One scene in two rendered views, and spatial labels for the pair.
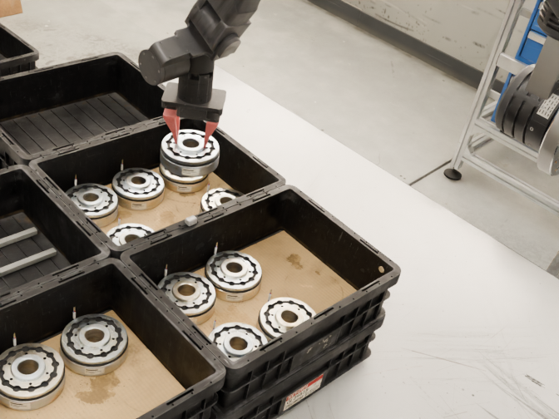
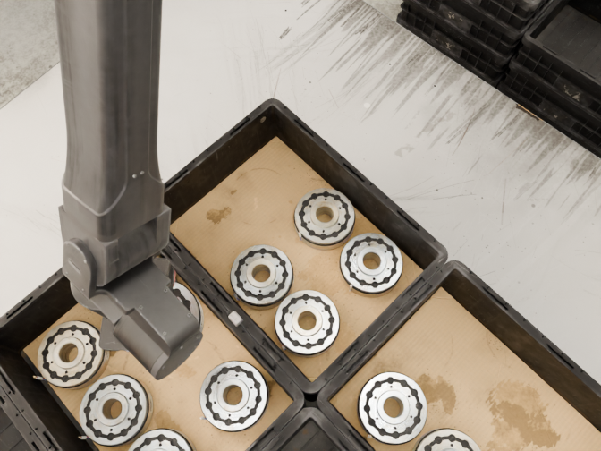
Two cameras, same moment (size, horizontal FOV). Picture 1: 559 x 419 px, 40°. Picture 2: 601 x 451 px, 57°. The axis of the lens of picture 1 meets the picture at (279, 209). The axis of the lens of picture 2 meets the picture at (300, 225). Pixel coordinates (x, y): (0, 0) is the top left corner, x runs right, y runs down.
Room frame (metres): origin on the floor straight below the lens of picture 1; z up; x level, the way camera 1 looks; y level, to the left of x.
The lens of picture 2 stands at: (0.90, 0.30, 1.72)
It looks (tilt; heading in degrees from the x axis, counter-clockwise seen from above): 69 degrees down; 280
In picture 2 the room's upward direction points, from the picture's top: 4 degrees counter-clockwise
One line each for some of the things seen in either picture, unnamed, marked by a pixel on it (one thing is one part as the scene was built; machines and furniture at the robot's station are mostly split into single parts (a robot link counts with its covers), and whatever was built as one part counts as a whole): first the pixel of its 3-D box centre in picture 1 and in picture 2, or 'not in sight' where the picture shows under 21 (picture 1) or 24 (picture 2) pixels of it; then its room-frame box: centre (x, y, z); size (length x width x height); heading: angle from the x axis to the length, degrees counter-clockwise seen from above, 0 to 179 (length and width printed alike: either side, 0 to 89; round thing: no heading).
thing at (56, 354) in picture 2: not in sight; (69, 353); (1.29, 0.21, 0.86); 0.05 x 0.05 x 0.01
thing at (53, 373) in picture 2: (184, 167); (70, 353); (1.29, 0.21, 0.86); 0.10 x 0.10 x 0.01
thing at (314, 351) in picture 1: (259, 289); (291, 243); (0.97, 0.00, 0.87); 0.40 x 0.30 x 0.11; 140
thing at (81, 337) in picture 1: (94, 336); (393, 407); (0.79, 0.24, 0.86); 0.05 x 0.05 x 0.01
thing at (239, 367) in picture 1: (264, 268); (290, 233); (0.97, 0.00, 0.92); 0.40 x 0.30 x 0.02; 140
